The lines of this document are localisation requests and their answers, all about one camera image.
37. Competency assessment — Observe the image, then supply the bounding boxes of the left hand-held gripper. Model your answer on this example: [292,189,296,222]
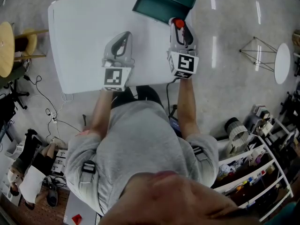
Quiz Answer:
[101,31,135,93]

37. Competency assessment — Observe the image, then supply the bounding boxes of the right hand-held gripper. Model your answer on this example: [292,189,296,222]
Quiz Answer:
[166,17,200,80]

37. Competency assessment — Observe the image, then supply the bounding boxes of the small red-capped bottle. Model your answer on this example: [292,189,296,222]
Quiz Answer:
[173,18,185,30]

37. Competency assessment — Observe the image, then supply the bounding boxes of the green box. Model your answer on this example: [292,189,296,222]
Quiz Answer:
[132,0,201,23]

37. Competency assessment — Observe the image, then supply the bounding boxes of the person's right forearm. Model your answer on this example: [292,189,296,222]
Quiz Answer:
[176,77,202,141]

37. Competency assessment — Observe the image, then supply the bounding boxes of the person's left forearm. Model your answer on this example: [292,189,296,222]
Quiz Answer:
[90,88,118,137]

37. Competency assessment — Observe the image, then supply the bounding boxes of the person's black trousers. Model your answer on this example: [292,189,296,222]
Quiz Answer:
[111,85,165,110]

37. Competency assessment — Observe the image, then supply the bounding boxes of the wooden stool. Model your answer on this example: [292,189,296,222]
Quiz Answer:
[13,28,49,62]

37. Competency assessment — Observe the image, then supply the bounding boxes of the person's grey shirt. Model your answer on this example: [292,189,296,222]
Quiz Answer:
[65,100,220,217]

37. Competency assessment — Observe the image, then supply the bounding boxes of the black office chair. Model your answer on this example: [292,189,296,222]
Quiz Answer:
[0,78,30,110]

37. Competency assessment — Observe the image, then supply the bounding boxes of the round wooden table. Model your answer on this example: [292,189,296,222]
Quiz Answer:
[0,21,16,78]

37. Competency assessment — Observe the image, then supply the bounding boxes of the white ribbed roll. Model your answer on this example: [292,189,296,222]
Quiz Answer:
[224,117,249,141]

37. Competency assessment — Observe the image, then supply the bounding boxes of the person's face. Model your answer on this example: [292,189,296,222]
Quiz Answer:
[98,170,262,225]

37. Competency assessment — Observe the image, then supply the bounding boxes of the white shelf unit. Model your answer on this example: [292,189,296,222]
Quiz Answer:
[210,117,295,223]

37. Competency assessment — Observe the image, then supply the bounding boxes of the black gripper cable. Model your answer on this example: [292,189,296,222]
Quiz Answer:
[165,77,181,117]

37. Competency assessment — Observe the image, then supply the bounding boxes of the black floor cable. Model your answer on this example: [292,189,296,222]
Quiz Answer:
[23,75,59,117]

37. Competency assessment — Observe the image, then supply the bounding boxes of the white power strip with cable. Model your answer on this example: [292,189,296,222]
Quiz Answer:
[45,91,74,124]

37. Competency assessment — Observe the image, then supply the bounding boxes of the black shoulder strap buckle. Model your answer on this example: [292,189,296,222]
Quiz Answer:
[81,160,97,175]
[190,145,205,160]

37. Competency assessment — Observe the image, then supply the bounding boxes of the white round wire-frame side table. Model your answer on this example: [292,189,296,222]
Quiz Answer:
[239,37,292,85]

